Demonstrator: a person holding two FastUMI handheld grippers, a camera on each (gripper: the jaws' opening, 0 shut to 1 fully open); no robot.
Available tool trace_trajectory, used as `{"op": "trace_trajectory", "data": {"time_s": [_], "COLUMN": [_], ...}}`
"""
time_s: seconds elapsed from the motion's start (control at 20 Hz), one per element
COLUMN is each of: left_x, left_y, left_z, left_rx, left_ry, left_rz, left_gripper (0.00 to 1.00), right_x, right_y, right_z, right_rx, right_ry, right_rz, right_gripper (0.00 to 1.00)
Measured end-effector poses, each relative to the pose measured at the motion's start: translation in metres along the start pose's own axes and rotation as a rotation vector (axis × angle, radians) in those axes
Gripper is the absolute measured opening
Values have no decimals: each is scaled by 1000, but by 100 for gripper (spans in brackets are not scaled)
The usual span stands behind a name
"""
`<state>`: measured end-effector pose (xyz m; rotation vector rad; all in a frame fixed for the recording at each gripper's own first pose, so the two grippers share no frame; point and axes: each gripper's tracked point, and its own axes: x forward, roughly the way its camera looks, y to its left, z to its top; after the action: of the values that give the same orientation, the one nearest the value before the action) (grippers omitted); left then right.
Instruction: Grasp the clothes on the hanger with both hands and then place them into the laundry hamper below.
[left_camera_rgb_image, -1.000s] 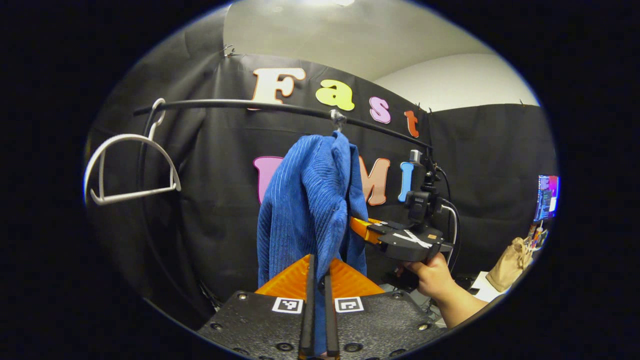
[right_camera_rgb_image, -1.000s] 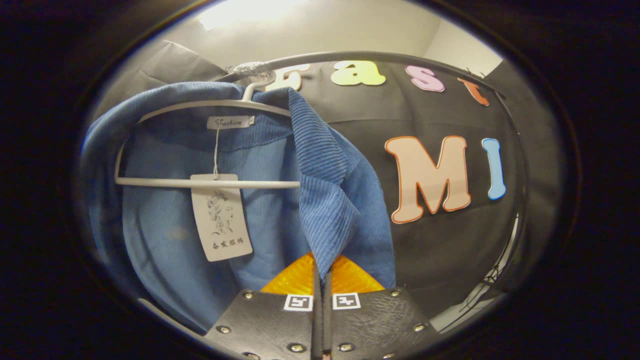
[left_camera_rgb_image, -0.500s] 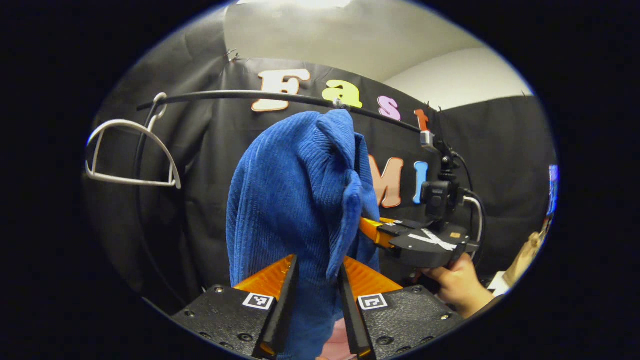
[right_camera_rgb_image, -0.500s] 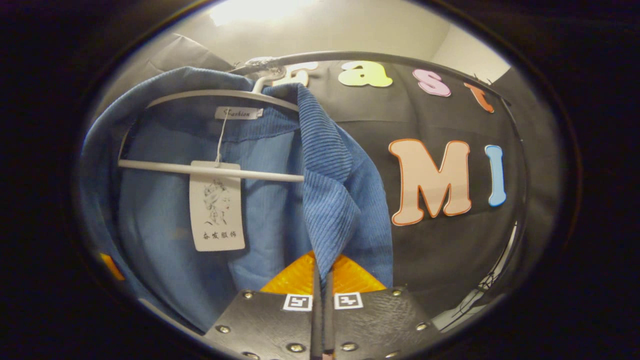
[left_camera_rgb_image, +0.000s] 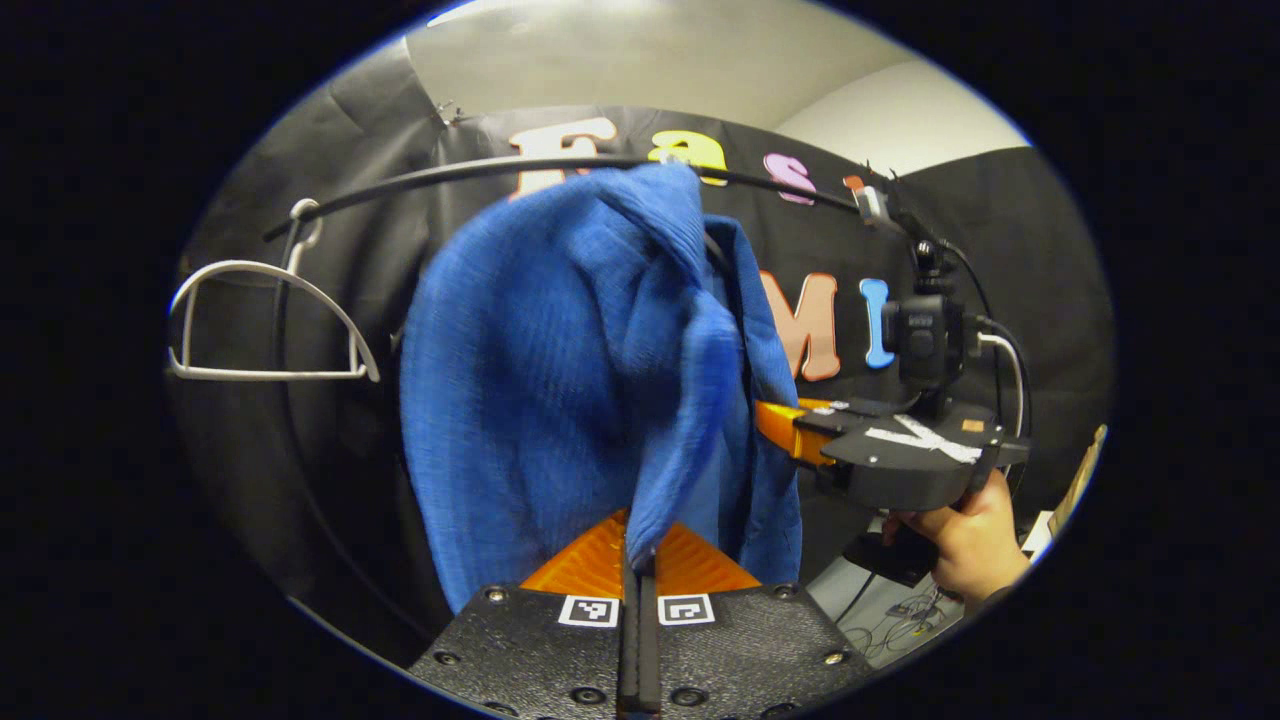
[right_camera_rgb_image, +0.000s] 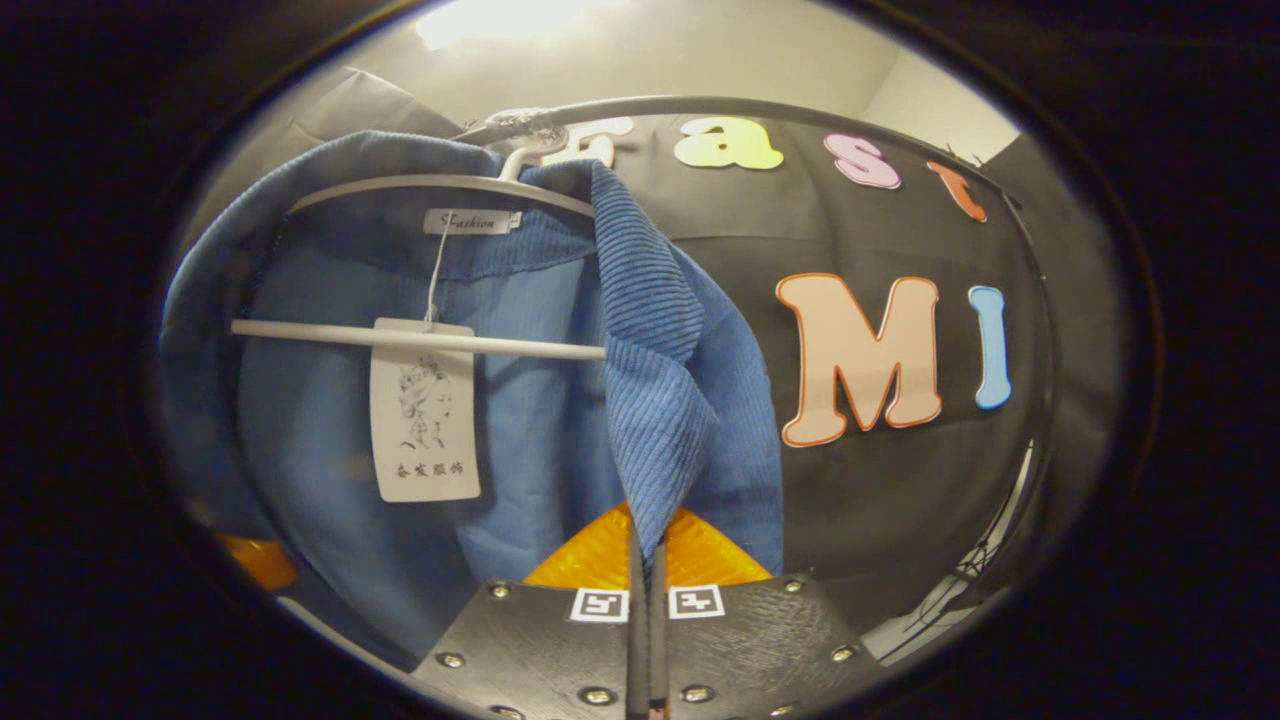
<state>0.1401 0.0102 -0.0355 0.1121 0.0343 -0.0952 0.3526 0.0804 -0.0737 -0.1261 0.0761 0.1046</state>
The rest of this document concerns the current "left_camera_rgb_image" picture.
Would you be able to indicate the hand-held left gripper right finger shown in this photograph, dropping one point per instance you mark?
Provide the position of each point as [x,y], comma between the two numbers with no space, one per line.
[740,650]

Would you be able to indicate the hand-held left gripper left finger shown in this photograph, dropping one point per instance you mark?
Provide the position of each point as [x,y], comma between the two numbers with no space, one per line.
[540,650]

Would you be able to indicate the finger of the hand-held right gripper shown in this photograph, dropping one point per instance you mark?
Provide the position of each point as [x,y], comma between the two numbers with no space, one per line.
[790,428]

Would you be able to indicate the white plastic hanger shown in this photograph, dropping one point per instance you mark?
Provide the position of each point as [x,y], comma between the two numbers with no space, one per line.
[290,282]

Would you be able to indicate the black clothes rack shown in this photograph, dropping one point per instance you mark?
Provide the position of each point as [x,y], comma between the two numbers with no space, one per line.
[400,182]

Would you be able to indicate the white flat object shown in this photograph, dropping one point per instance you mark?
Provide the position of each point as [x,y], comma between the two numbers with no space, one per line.
[1038,532]

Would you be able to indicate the wooden board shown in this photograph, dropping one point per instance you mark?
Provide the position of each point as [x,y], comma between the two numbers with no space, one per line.
[1085,480]

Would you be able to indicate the black backdrop cloth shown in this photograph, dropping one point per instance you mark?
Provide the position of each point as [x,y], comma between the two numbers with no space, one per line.
[1040,280]

